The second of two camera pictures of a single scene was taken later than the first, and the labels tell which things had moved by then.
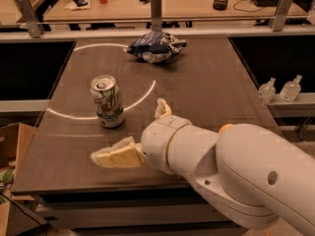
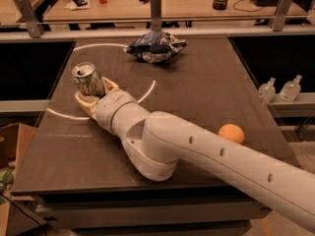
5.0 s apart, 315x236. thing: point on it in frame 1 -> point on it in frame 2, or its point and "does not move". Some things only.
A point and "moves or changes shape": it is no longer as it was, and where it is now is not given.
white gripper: [157, 142] -> [105, 110]
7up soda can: [108, 103] moves or changes shape
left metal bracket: [32, 21] does not move
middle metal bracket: [157, 11] does not move
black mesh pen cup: [220, 2] does not move
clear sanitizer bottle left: [267, 90] does not move
